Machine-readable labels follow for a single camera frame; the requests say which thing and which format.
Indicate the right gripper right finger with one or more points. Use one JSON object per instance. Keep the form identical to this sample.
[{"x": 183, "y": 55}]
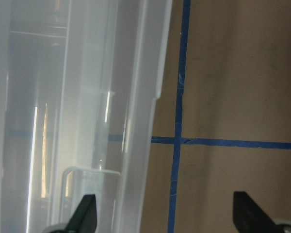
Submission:
[{"x": 248, "y": 217}]

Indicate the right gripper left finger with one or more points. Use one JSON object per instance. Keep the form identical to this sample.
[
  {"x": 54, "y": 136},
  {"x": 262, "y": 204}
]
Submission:
[{"x": 84, "y": 219}]

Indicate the clear plastic box lid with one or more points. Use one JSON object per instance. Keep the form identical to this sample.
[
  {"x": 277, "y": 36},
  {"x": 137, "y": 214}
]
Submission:
[{"x": 79, "y": 82}]

